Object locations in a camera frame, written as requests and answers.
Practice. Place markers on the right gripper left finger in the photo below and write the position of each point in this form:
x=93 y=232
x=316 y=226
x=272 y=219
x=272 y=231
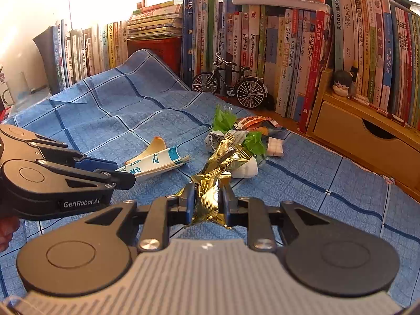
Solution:
x=164 y=212

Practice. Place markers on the gold foil wrapper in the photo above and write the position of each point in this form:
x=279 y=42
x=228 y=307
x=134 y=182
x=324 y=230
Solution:
x=226 y=157

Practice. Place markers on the row of upright books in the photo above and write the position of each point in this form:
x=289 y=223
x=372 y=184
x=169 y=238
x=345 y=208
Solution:
x=289 y=43

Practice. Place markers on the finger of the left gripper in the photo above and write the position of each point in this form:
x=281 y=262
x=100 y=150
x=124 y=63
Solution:
x=58 y=154
x=118 y=180

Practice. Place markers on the blue white paper wrapper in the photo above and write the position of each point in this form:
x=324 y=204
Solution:
x=155 y=164

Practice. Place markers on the orange white snack wrapper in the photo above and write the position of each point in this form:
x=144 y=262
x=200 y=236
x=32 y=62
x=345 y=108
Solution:
x=265 y=125

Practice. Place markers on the large dark blue book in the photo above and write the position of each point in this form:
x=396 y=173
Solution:
x=45 y=44

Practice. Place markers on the person's left hand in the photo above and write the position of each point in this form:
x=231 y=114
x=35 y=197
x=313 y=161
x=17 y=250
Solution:
x=8 y=226

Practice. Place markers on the left row of books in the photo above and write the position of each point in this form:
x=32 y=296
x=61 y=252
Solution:
x=83 y=53

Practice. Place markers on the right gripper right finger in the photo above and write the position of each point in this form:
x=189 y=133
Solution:
x=252 y=214

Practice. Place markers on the horizontal stack of books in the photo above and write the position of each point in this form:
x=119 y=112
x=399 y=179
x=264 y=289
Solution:
x=156 y=21

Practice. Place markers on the wooden drawer organizer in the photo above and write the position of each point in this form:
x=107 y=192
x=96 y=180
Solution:
x=365 y=136

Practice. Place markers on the red box under books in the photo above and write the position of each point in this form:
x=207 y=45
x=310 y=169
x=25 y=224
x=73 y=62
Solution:
x=167 y=48

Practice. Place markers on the glass mug green handle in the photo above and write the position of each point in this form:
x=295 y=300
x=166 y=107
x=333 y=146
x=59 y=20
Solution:
x=16 y=91

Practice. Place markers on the pink white eraser block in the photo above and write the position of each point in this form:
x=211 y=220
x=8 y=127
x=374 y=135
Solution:
x=275 y=147

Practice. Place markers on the orange peel piece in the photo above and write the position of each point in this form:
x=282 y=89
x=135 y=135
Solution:
x=156 y=145

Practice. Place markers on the miniature black bicycle model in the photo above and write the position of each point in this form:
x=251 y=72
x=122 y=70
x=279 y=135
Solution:
x=250 y=91

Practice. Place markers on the blue checked cloth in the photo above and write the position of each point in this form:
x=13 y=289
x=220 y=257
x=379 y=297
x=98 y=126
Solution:
x=88 y=263

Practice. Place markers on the small doll figurine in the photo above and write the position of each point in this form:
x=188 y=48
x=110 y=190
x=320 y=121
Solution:
x=343 y=83

